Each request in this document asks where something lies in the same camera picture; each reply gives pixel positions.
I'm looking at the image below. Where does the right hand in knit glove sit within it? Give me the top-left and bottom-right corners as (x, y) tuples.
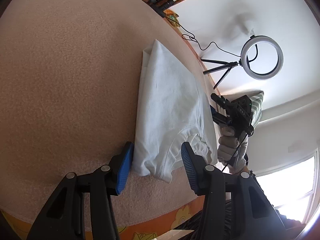
(217, 126), (249, 174)

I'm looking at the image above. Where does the black power cable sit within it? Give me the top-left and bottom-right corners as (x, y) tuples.
(109, 0), (242, 53)

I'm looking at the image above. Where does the window with white frame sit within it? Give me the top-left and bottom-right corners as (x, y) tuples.
(257, 149), (319, 223)

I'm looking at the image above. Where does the white t-shirt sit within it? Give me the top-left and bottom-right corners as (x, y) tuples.
(132, 40), (217, 183)

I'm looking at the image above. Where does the white ring light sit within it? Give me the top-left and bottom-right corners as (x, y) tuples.
(240, 35), (284, 80)

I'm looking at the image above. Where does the orange floral bed sheet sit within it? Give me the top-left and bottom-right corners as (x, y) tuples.
(0, 0), (228, 240)

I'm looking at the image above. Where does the green leaf pattern pillow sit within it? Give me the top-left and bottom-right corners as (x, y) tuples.
(217, 90), (265, 128)

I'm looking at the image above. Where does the black ring light tripod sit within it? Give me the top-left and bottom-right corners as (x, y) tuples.
(201, 59), (240, 90)

